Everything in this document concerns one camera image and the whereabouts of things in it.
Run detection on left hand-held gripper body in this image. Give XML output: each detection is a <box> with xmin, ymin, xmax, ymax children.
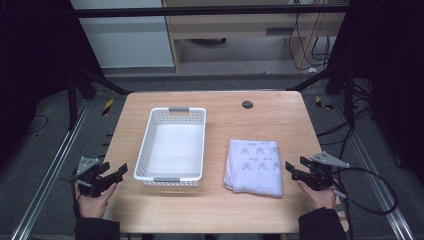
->
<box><xmin>73</xmin><ymin>156</ymin><xmax>113</xmax><ymax>198</ymax></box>

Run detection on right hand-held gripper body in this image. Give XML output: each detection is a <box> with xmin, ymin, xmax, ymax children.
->
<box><xmin>307</xmin><ymin>151</ymin><xmax>351</xmax><ymax>192</ymax></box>

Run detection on person's right hand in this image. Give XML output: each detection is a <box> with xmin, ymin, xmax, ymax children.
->
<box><xmin>296</xmin><ymin>180</ymin><xmax>337</xmax><ymax>211</ymax></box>

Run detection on person's left hand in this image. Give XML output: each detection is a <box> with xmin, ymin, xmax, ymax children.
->
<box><xmin>75</xmin><ymin>182</ymin><xmax>119</xmax><ymax>220</ymax></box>

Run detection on folded lilac printed towel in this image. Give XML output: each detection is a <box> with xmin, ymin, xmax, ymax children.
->
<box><xmin>223</xmin><ymin>138</ymin><xmax>284</xmax><ymax>199</ymax></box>

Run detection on yellow black striped marker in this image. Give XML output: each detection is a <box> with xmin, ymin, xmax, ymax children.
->
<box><xmin>101</xmin><ymin>98</ymin><xmax>115</xmax><ymax>117</ymax></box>
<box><xmin>314</xmin><ymin>95</ymin><xmax>335</xmax><ymax>111</ymax></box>

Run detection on white perforated plastic basket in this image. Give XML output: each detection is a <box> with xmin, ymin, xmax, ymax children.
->
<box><xmin>133</xmin><ymin>106</ymin><xmax>207</xmax><ymax>188</ymax></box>

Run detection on black metal stand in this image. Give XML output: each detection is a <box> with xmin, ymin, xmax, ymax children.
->
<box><xmin>65</xmin><ymin>64</ymin><xmax>134</xmax><ymax>132</ymax></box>
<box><xmin>287</xmin><ymin>61</ymin><xmax>356</xmax><ymax>128</ymax></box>

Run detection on black curtain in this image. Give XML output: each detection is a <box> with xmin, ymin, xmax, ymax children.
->
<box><xmin>328</xmin><ymin>0</ymin><xmax>424</xmax><ymax>186</ymax></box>
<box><xmin>0</xmin><ymin>0</ymin><xmax>105</xmax><ymax>169</ymax></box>

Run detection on white cabinet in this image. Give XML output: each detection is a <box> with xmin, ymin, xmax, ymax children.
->
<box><xmin>70</xmin><ymin>0</ymin><xmax>175</xmax><ymax>70</ymax></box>

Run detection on light wooden desk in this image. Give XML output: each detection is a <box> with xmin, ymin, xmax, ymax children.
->
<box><xmin>161</xmin><ymin>0</ymin><xmax>352</xmax><ymax>73</ymax></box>

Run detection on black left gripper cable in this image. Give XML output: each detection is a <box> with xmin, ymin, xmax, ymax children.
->
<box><xmin>71</xmin><ymin>171</ymin><xmax>83</xmax><ymax>220</ymax></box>

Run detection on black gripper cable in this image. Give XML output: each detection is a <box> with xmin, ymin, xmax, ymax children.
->
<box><xmin>332</xmin><ymin>166</ymin><xmax>399</xmax><ymax>240</ymax></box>
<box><xmin>71</xmin><ymin>171</ymin><xmax>83</xmax><ymax>220</ymax></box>

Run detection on aluminium floor rail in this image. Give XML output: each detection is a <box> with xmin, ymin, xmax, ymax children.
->
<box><xmin>332</xmin><ymin>94</ymin><xmax>415</xmax><ymax>240</ymax></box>
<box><xmin>10</xmin><ymin>99</ymin><xmax>92</xmax><ymax>240</ymax></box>

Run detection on black floor cables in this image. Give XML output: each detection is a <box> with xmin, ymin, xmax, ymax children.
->
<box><xmin>315</xmin><ymin>84</ymin><xmax>376</xmax><ymax>148</ymax></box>

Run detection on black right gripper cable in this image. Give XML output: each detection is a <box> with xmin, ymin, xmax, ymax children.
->
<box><xmin>332</xmin><ymin>166</ymin><xmax>399</xmax><ymax>240</ymax></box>

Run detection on thin black floor cable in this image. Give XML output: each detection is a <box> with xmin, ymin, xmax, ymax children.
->
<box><xmin>25</xmin><ymin>114</ymin><xmax>50</xmax><ymax>136</ymax></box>

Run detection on hanging black desk cables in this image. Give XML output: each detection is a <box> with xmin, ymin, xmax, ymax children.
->
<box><xmin>287</xmin><ymin>12</ymin><xmax>332</xmax><ymax>73</ymax></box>

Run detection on black horizontal frame bar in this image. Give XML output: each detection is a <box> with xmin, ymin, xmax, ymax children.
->
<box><xmin>71</xmin><ymin>4</ymin><xmax>351</xmax><ymax>20</ymax></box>

